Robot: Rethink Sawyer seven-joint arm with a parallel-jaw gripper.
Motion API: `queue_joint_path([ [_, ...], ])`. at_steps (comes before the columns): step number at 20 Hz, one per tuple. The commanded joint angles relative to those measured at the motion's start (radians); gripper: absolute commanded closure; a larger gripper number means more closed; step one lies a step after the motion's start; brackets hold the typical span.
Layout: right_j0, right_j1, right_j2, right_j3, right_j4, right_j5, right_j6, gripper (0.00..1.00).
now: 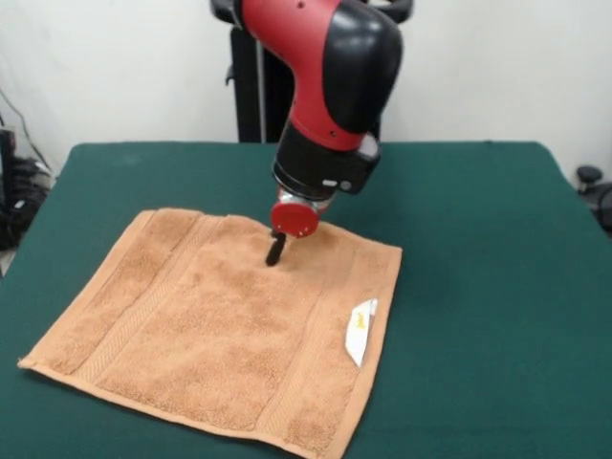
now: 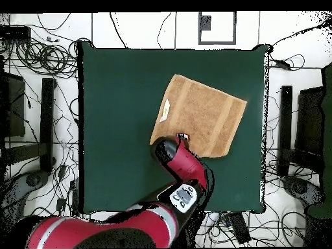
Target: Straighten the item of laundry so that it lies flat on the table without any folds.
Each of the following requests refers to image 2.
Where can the grey square floor frame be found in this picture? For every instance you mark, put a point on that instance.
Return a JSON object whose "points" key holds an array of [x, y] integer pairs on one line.
{"points": [[205, 23]]}

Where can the black power adapter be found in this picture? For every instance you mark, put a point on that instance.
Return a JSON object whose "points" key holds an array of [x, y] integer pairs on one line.
{"points": [[282, 64], [62, 171], [61, 204]]}

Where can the dark green draped cloth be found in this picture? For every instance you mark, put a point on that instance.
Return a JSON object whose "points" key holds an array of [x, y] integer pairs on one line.
{"points": [[327, 129]]}

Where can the tan terry towel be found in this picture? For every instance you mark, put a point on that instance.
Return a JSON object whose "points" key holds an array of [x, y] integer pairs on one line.
{"points": [[202, 111]]}

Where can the dark green table cloth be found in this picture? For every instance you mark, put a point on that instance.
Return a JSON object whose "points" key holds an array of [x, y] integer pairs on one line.
{"points": [[116, 103]]}

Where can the black equipment box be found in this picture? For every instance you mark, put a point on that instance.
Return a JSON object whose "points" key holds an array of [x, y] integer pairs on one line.
{"points": [[15, 109], [310, 122]]}

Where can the black stand frame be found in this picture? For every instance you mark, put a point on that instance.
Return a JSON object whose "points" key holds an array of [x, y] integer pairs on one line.
{"points": [[285, 124], [46, 124]]}

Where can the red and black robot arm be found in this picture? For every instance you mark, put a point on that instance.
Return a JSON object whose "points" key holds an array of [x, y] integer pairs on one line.
{"points": [[186, 163]]}

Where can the grey chair base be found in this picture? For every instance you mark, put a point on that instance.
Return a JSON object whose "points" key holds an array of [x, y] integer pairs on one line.
{"points": [[301, 188], [15, 192]]}

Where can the black power strip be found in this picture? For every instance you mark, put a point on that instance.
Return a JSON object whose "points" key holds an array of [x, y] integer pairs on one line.
{"points": [[74, 194], [240, 228]]}

